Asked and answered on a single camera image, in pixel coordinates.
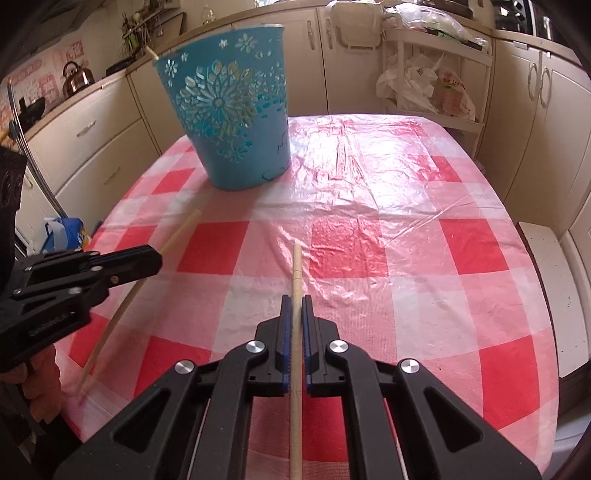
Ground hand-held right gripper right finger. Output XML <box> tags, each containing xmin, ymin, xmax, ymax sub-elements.
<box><xmin>301</xmin><ymin>295</ymin><xmax>541</xmax><ymax>480</ymax></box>

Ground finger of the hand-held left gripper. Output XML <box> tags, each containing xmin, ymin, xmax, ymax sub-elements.
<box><xmin>14</xmin><ymin>244</ymin><xmax>163</xmax><ymax>288</ymax></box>
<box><xmin>0</xmin><ymin>263</ymin><xmax>163</xmax><ymax>372</ymax></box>

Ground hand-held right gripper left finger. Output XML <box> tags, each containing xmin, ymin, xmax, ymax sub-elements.
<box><xmin>53</xmin><ymin>295</ymin><xmax>293</xmax><ymax>480</ymax></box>

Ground blue plastic flower-pattern basket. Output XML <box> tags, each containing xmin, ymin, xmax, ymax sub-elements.
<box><xmin>152</xmin><ymin>24</ymin><xmax>293</xmax><ymax>192</ymax></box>

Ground dish rack with utensils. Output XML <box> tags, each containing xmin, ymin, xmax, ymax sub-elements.
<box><xmin>121</xmin><ymin>11</ymin><xmax>158</xmax><ymax>61</ymax></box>

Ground person's left hand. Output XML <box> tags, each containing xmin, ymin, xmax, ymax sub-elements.
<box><xmin>25</xmin><ymin>344</ymin><xmax>64</xmax><ymax>424</ymax></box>

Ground blue plastic bag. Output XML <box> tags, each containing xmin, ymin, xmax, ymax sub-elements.
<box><xmin>44</xmin><ymin>217</ymin><xmax>90</xmax><ymax>252</ymax></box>

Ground black wok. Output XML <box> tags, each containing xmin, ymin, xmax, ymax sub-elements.
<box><xmin>18</xmin><ymin>96</ymin><xmax>47</xmax><ymax>123</ymax></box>

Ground red checked plastic tablecloth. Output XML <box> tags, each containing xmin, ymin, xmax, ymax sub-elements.
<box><xmin>58</xmin><ymin>113</ymin><xmax>561</xmax><ymax>480</ymax></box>

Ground cream kitchen cabinet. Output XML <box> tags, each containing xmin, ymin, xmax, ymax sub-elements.
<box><xmin>259</xmin><ymin>4</ymin><xmax>393</xmax><ymax>118</ymax></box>
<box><xmin>480</xmin><ymin>32</ymin><xmax>591</xmax><ymax>259</ymax></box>
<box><xmin>18</xmin><ymin>69</ymin><xmax>185</xmax><ymax>232</ymax></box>

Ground steel kettle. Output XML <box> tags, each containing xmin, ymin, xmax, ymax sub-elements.
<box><xmin>62</xmin><ymin>61</ymin><xmax>95</xmax><ymax>99</ymax></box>

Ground white stool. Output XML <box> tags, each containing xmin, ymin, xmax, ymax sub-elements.
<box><xmin>516</xmin><ymin>222</ymin><xmax>589</xmax><ymax>379</ymax></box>

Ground white plastic bag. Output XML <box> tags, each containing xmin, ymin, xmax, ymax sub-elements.
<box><xmin>376</xmin><ymin>51</ymin><xmax>444</xmax><ymax>114</ymax></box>

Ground red print plastic bag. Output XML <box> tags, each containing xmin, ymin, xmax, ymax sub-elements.
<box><xmin>429</xmin><ymin>69</ymin><xmax>476</xmax><ymax>121</ymax></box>

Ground white hanging bin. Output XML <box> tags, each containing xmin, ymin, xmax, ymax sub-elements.
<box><xmin>330</xmin><ymin>2</ymin><xmax>384</xmax><ymax>51</ymax></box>

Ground white storage rack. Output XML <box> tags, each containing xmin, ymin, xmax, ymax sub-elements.
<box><xmin>381</xmin><ymin>4</ymin><xmax>492</xmax><ymax>160</ymax></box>

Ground clear plastic bag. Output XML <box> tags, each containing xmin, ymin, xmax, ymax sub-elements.
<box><xmin>392</xmin><ymin>2</ymin><xmax>474</xmax><ymax>42</ymax></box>

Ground dark kitchen appliance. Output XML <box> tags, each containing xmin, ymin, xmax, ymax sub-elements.
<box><xmin>494</xmin><ymin>0</ymin><xmax>557</xmax><ymax>43</ymax></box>

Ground grey metal frame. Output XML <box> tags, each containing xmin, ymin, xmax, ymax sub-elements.
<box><xmin>7</xmin><ymin>78</ymin><xmax>68</xmax><ymax>220</ymax></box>

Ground pink wall stickers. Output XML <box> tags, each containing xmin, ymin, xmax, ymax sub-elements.
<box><xmin>9</xmin><ymin>39</ymin><xmax>86</xmax><ymax>112</ymax></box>

